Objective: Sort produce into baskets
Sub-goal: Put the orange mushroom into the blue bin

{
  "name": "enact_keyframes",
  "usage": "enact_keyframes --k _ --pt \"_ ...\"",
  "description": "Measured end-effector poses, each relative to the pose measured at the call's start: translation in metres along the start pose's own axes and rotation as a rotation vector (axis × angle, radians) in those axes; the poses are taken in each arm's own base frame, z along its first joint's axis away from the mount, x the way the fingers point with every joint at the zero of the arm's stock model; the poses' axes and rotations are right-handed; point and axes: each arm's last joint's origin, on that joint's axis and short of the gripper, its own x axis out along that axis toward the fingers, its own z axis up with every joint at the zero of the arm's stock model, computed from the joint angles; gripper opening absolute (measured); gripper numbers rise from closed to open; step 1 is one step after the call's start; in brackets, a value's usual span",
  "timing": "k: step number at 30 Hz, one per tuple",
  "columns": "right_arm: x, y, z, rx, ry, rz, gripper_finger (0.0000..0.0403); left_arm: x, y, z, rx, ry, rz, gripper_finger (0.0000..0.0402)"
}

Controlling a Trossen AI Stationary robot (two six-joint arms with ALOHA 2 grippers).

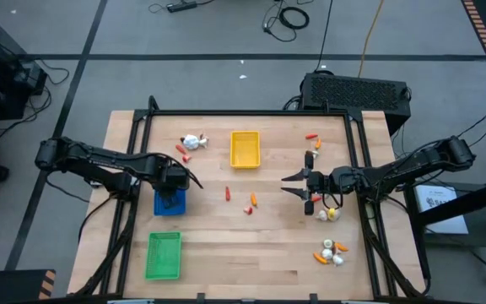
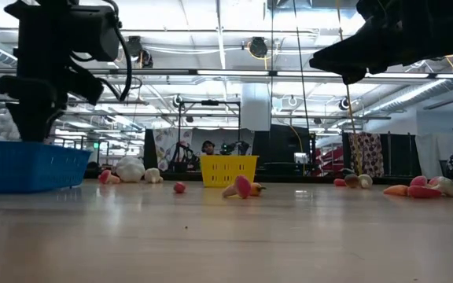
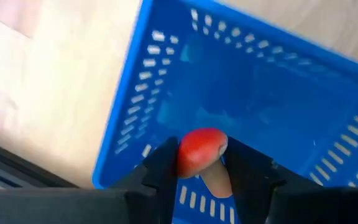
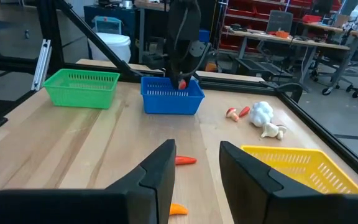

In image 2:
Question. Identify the white pillar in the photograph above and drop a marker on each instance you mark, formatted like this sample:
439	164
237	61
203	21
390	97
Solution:
256	106

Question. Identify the blue plastic basket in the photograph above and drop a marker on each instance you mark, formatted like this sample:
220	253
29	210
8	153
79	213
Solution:
34	169

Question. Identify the brown patterned cloth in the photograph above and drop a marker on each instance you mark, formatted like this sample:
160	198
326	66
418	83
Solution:
366	153

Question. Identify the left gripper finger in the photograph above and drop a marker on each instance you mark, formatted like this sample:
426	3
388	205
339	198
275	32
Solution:
28	126
49	122

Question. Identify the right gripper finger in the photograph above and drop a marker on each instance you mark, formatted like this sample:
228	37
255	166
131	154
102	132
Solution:
348	51
358	72

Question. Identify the white hanging cloth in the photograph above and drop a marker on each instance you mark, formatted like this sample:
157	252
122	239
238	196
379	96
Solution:
431	155

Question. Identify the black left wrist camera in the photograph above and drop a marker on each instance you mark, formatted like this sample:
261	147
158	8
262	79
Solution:
94	33

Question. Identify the large red chili pepper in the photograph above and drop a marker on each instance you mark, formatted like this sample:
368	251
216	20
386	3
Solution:
423	192

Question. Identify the red cap mushroom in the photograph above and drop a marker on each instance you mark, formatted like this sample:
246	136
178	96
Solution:
106	176

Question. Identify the long ceiling light bar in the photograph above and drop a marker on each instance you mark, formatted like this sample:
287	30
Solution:
230	72

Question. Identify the black background robot arm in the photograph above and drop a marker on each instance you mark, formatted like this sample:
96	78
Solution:
234	148
183	155

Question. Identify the yellow plastic basket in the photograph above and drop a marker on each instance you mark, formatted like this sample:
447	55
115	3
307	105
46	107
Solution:
226	169

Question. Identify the black partition panel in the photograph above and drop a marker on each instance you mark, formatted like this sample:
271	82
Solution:
401	155
285	147

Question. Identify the large white mushroom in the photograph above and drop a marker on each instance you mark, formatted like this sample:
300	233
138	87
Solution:
448	188

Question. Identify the large white garlic bulb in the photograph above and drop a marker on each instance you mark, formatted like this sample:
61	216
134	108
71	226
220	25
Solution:
130	169

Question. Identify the floral patterned cloth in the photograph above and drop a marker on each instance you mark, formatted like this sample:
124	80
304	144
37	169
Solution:
165	143

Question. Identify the orange carrot toy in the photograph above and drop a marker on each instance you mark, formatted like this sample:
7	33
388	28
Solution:
395	190

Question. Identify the red rack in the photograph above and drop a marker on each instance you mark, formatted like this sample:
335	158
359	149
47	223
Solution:
328	161

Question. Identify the black metal gantry frame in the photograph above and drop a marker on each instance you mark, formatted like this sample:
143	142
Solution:
208	103

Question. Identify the yellow orange chili pepper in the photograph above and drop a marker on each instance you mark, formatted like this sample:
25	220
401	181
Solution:
258	189

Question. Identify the small white mushroom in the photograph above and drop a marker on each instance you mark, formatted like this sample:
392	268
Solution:
153	175

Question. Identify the silver ventilation duct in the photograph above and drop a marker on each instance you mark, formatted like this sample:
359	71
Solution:
407	98

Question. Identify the white mushroom toy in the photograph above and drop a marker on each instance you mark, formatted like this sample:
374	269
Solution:
351	181

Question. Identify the pink cap mushroom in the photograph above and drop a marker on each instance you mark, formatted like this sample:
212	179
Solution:
418	181
240	186
433	181

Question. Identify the white lumpy figure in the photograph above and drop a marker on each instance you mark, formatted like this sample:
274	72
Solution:
0	127

